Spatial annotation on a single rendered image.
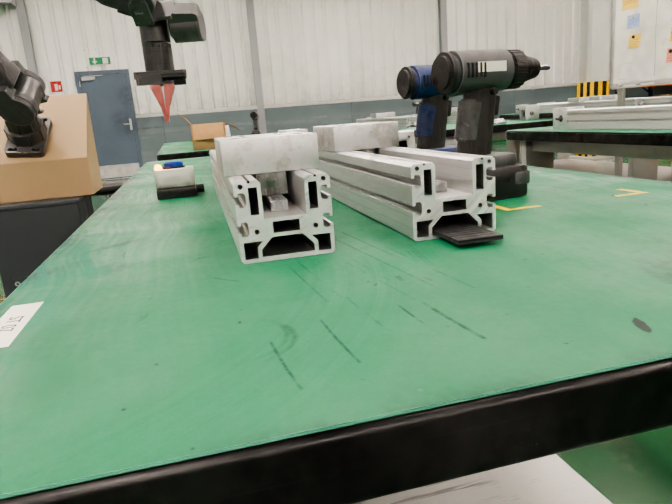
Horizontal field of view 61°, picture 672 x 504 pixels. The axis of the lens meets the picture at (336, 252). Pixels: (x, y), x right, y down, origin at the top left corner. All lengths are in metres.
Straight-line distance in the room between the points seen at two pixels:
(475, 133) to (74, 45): 11.88
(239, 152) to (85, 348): 0.31
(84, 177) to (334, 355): 1.21
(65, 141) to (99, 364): 1.18
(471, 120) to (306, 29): 11.92
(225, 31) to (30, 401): 12.20
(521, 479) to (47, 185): 1.23
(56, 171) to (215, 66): 10.96
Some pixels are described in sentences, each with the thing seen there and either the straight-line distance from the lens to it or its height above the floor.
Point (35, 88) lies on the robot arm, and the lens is 1.47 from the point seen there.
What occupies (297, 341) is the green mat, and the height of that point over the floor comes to 0.78.
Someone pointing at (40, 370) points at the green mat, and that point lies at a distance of 0.41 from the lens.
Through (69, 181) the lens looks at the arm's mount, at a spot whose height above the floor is 0.82.
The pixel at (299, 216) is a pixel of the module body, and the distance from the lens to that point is 0.59.
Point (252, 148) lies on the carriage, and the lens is 0.65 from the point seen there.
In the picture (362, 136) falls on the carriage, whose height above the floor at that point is 0.89.
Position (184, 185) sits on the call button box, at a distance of 1.22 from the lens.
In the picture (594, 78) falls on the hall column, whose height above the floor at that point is 1.14.
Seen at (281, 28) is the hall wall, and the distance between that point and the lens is 12.65.
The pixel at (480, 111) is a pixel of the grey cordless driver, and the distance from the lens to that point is 0.88.
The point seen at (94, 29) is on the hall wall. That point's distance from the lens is 12.55.
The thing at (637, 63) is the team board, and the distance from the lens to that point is 4.42.
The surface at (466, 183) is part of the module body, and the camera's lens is 0.67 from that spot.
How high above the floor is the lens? 0.92
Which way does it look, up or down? 14 degrees down
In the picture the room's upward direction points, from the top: 4 degrees counter-clockwise
